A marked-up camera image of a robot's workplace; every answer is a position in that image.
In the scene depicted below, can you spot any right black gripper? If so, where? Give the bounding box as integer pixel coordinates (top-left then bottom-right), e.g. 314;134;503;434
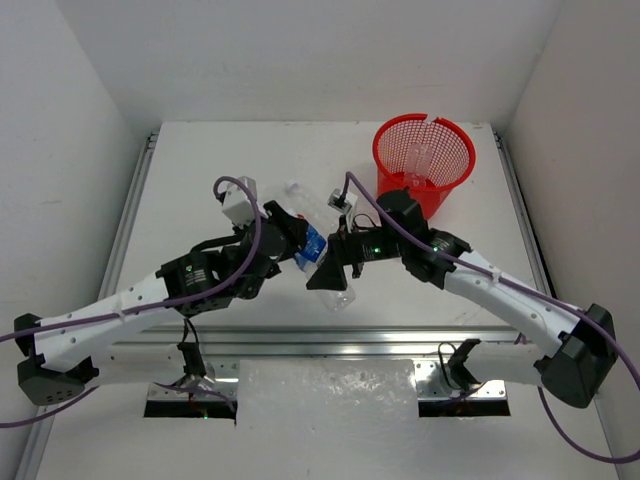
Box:
306;214;406;289

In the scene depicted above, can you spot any blue label bottle front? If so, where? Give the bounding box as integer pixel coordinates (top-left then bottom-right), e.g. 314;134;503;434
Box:
294;223;356;313

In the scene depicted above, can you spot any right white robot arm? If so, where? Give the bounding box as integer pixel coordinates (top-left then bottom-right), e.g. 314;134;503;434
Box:
306;190;618;408

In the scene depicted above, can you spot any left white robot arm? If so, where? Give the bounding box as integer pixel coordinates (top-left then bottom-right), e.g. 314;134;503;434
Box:
14;201;308;406

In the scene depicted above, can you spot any red mesh plastic bin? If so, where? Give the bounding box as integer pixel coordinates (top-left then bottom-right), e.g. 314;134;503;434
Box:
372;113;476;219

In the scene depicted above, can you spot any clear bottle white cap middle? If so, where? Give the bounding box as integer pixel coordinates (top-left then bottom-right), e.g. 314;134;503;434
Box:
284;182;336;237

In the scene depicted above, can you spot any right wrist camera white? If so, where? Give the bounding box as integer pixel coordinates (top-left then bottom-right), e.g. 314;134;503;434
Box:
327;188;358;215

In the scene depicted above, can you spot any aluminium front rail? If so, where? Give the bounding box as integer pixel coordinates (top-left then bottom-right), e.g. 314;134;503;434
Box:
97;325;544;403

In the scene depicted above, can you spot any aluminium left side rail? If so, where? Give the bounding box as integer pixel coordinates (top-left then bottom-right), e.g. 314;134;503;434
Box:
14;130;159;480

